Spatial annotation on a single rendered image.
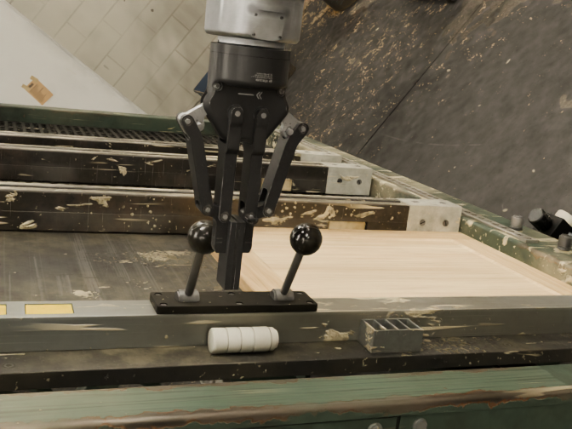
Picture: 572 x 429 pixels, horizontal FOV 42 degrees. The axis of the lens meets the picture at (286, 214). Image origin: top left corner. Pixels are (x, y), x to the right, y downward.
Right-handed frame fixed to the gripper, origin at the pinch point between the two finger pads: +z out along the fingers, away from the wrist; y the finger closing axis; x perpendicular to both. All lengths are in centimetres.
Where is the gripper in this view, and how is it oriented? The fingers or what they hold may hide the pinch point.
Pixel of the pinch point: (231, 252)
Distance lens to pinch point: 74.8
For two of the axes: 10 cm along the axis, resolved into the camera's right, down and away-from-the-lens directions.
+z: -1.1, 9.7, 2.3
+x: -3.5, -2.5, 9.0
